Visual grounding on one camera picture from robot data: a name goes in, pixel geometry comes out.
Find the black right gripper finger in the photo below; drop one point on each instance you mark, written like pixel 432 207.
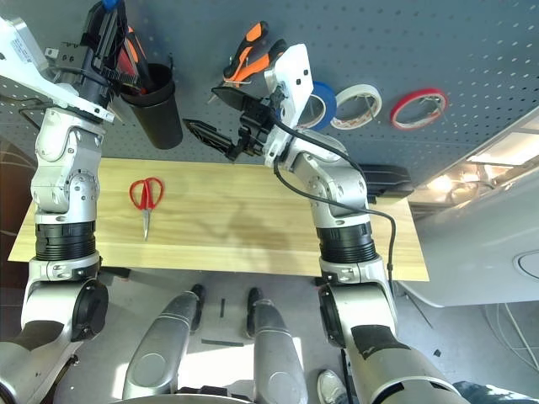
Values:
pixel 233 100
pixel 210 136

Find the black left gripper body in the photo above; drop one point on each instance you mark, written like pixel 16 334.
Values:
pixel 94 84

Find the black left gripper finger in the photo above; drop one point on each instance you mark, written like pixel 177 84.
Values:
pixel 119 42
pixel 99 29

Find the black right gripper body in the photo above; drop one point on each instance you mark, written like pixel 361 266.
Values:
pixel 254 126

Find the orange black needle-nose pliers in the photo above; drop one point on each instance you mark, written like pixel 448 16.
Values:
pixel 252 63

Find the blue tape roll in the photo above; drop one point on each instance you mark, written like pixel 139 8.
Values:
pixel 326 105

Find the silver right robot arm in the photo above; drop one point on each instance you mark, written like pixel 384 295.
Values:
pixel 337 189

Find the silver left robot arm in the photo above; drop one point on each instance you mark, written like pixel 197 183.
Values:
pixel 63 168

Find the grey pegboard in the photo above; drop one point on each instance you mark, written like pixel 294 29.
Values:
pixel 421 42

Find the black cup holder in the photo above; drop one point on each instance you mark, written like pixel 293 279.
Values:
pixel 162 122

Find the white tape roll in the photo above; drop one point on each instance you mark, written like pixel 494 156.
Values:
pixel 358 89

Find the black tool case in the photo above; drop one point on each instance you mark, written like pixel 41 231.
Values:
pixel 391 181

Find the red tape roll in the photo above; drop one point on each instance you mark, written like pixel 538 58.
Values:
pixel 417 93

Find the short black tape strip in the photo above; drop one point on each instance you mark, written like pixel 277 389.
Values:
pixel 222 308

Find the long black tape strip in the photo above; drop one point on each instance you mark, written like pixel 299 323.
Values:
pixel 223 342

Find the silver robot left leg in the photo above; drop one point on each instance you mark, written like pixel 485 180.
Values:
pixel 160 357

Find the silver robot leg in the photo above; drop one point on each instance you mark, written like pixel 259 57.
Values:
pixel 273 357
pixel 160 357

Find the silver robot right leg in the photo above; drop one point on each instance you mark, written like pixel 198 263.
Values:
pixel 273 357

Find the white cabinet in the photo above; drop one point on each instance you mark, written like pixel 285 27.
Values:
pixel 463 252

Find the grey robot torso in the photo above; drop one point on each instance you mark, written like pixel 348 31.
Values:
pixel 189 400

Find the white sneaker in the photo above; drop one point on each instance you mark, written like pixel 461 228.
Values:
pixel 330 387

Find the blue jeans leg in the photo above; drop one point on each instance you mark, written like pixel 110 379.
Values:
pixel 497 393

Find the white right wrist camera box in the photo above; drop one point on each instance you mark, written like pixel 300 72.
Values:
pixel 295 84

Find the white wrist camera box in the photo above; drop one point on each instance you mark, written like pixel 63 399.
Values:
pixel 21 46
pixel 295 84

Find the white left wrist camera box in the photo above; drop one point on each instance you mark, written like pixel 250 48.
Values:
pixel 21 46

